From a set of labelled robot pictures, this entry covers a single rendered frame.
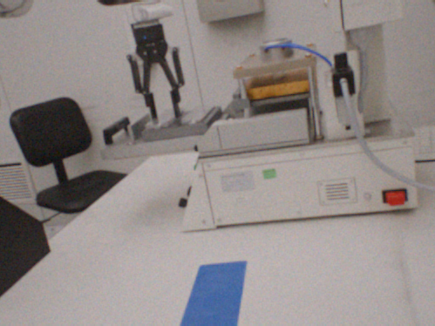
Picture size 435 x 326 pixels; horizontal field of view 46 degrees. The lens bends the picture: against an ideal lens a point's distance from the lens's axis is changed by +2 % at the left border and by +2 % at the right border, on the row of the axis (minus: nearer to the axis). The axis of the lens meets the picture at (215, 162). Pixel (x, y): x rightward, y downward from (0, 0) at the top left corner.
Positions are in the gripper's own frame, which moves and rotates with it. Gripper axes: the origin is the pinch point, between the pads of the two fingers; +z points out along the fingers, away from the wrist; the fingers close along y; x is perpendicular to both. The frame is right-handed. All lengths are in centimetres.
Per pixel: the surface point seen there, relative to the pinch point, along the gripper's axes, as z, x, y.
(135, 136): 5.5, 6.1, 7.0
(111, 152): 7.6, 11.0, 12.1
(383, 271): 28, 40, -47
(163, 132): 4.5, 10.0, -1.8
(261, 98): -0.5, 10.2, -26.4
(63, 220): 89, -150, 131
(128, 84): 10, -146, 66
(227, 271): 28.0, 36.9, -18.1
